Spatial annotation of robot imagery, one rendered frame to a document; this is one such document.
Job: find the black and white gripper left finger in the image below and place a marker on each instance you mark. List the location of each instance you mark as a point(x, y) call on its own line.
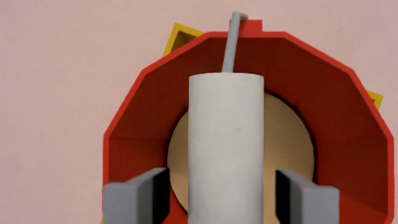
point(144, 199)

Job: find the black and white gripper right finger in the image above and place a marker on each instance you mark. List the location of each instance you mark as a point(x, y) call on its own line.
point(299, 201)

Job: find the red pail with white handle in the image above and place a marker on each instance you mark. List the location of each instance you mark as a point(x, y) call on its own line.
point(214, 128)

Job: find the yellow shallow tray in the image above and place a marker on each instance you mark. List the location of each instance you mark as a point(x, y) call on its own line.
point(181, 35)

